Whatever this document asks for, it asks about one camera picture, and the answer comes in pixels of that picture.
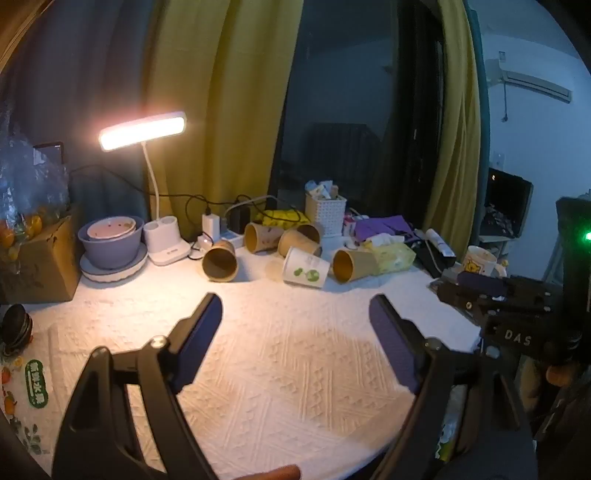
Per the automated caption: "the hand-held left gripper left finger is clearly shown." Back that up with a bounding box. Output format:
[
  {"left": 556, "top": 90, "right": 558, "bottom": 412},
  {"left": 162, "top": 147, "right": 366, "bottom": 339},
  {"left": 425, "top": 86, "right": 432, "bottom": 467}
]
[{"left": 51, "top": 292, "right": 225, "bottom": 480}]

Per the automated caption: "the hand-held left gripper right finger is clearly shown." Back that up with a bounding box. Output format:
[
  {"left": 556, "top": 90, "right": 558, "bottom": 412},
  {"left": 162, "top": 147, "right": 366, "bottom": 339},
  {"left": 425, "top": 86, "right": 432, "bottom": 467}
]
[{"left": 368, "top": 294, "right": 539, "bottom": 480}]

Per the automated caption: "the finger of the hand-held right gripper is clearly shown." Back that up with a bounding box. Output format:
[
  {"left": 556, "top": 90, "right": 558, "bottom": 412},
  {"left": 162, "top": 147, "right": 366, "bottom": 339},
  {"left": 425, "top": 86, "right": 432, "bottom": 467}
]
[
  {"left": 436, "top": 281, "right": 502, "bottom": 326},
  {"left": 456, "top": 271, "right": 514, "bottom": 300}
]

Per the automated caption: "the brown paper cup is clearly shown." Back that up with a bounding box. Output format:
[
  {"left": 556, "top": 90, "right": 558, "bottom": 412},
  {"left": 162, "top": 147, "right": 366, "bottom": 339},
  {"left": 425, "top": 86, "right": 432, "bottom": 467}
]
[
  {"left": 243, "top": 222, "right": 287, "bottom": 254},
  {"left": 332, "top": 248, "right": 380, "bottom": 284},
  {"left": 277, "top": 229, "right": 322, "bottom": 257},
  {"left": 202, "top": 240, "right": 239, "bottom": 282},
  {"left": 295, "top": 223, "right": 325, "bottom": 244}
]

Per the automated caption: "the white paper cup green print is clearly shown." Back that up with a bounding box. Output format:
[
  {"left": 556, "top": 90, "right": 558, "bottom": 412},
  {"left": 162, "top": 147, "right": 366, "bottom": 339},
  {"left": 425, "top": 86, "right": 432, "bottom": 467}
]
[{"left": 283, "top": 247, "right": 331, "bottom": 289}]

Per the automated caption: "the person's left hand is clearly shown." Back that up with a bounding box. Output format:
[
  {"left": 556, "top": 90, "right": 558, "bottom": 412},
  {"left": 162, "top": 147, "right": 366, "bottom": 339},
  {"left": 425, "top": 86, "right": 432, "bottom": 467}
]
[{"left": 244, "top": 464, "right": 302, "bottom": 480}]

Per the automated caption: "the white mug bear print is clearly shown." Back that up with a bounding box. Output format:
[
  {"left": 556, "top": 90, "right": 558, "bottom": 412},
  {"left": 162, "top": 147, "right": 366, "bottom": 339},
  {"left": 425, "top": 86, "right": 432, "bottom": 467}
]
[{"left": 462, "top": 246, "right": 509, "bottom": 278}]

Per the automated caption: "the black flat case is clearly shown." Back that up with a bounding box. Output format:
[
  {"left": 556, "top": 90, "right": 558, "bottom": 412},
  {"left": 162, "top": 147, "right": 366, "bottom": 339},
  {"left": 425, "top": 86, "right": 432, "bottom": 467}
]
[{"left": 410, "top": 240, "right": 459, "bottom": 278}]

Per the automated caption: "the white tube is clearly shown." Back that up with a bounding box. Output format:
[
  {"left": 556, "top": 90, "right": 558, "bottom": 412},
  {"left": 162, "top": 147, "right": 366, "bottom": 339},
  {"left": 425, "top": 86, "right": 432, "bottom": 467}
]
[{"left": 425, "top": 228, "right": 456, "bottom": 258}]

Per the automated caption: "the yellow green tissue pack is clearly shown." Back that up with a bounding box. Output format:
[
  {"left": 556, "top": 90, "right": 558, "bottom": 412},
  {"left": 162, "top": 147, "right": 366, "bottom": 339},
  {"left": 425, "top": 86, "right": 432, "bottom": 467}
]
[{"left": 364, "top": 234, "right": 417, "bottom": 277}]

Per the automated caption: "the black laptop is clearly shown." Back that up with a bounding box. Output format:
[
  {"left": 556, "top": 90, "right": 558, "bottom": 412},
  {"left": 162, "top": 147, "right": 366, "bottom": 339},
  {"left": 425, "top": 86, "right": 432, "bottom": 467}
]
[{"left": 479, "top": 168, "right": 534, "bottom": 241}]

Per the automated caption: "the white power strip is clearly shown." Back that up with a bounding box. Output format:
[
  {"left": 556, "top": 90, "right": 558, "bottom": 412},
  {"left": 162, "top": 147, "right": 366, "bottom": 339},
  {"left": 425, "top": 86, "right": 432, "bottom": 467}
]
[{"left": 191, "top": 231, "right": 245, "bottom": 252}]

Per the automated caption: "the white textured tablecloth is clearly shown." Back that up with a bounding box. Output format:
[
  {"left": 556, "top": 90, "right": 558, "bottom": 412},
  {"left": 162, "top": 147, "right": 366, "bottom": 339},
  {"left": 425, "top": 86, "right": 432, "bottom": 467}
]
[{"left": 0, "top": 240, "right": 483, "bottom": 480}]

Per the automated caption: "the white fluted plate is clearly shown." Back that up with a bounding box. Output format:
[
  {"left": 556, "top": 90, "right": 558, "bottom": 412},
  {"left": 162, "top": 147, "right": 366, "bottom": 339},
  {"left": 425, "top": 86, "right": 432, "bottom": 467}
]
[{"left": 79, "top": 242, "right": 149, "bottom": 283}]

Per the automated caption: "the purple cloth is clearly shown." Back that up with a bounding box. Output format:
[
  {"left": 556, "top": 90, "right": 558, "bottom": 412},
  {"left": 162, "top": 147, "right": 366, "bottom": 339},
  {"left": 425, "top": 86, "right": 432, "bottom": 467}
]
[{"left": 353, "top": 215, "right": 424, "bottom": 244}]

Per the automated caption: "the black charger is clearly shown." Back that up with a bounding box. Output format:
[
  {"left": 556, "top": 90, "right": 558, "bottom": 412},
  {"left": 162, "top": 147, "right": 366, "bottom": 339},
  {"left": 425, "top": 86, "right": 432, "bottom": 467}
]
[{"left": 229, "top": 207, "right": 251, "bottom": 234}]

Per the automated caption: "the small pink white box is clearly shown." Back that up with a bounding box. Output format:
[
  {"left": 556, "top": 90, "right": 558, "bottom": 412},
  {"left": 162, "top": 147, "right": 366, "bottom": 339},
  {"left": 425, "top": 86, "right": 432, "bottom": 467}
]
[{"left": 342, "top": 213, "right": 370, "bottom": 241}]

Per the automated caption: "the blue bowl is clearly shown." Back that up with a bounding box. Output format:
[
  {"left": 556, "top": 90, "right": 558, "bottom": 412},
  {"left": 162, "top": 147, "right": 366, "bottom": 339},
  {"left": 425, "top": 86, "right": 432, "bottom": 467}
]
[{"left": 78, "top": 216, "right": 145, "bottom": 270}]

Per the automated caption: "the pink and white bowl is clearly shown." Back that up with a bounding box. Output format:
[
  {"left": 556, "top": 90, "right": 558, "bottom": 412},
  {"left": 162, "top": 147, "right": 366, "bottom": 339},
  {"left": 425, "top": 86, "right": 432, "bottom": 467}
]
[{"left": 87, "top": 217, "right": 137, "bottom": 242}]

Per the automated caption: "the yellow object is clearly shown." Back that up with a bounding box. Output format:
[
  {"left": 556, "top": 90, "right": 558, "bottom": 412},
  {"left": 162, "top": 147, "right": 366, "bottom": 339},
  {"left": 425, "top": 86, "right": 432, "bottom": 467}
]
[{"left": 255, "top": 209, "right": 315, "bottom": 228}]

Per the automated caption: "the white plastic basket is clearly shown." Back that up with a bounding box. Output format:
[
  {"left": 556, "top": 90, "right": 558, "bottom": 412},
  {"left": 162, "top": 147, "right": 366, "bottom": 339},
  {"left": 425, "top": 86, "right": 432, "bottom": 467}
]
[{"left": 305, "top": 179, "right": 347, "bottom": 238}]

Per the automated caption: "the yellow curtain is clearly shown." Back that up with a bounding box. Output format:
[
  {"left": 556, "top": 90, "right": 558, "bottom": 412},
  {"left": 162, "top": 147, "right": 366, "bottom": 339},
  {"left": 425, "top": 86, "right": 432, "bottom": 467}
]
[
  {"left": 422, "top": 0, "right": 484, "bottom": 260},
  {"left": 147, "top": 0, "right": 306, "bottom": 241}
]

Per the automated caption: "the cardboard box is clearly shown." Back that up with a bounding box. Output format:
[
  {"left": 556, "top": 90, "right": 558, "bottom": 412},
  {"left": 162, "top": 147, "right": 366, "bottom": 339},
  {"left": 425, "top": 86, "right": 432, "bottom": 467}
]
[{"left": 0, "top": 212, "right": 85, "bottom": 305}]

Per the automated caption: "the fruit printed packet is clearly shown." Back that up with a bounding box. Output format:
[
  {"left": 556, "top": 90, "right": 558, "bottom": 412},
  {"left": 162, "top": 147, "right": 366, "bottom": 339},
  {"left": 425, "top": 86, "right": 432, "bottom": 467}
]
[{"left": 0, "top": 323, "right": 62, "bottom": 468}]

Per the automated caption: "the black round object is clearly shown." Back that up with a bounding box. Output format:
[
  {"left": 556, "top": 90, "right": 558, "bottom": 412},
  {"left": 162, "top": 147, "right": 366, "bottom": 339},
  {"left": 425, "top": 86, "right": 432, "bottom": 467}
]
[{"left": 0, "top": 303, "right": 34, "bottom": 357}]

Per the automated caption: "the white air conditioner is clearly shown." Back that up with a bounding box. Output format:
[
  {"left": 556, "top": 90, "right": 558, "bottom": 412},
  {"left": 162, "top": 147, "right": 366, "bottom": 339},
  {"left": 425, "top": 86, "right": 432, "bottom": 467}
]
[{"left": 500, "top": 69, "right": 574, "bottom": 105}]

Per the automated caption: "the white desk lamp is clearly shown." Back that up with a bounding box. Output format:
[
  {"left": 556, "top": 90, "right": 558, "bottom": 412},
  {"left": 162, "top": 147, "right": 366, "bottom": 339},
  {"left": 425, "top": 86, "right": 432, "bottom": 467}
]
[{"left": 98, "top": 111, "right": 192, "bottom": 267}]

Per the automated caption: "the dark glass window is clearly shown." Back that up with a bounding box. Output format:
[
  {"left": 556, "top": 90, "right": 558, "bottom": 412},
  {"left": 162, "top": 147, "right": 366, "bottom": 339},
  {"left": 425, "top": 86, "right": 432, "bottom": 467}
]
[{"left": 269, "top": 0, "right": 445, "bottom": 223}]

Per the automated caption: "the clear plastic bag of oranges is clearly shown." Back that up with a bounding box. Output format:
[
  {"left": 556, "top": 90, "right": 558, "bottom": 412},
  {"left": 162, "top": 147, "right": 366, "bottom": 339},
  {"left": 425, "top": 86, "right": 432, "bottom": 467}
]
[{"left": 0, "top": 104, "right": 73, "bottom": 261}]

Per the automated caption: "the blue grey curtain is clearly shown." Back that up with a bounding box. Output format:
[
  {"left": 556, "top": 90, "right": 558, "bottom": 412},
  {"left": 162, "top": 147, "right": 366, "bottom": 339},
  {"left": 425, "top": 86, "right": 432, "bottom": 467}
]
[{"left": 0, "top": 0, "right": 172, "bottom": 241}]

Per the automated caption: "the white cable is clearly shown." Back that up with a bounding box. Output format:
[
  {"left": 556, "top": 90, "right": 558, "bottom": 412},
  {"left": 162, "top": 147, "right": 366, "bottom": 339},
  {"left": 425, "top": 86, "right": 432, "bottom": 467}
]
[{"left": 223, "top": 195, "right": 280, "bottom": 219}]

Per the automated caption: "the black cable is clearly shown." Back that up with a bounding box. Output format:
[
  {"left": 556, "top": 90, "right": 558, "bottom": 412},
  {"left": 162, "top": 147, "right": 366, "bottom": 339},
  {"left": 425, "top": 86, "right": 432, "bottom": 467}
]
[{"left": 68, "top": 164, "right": 245, "bottom": 232}]

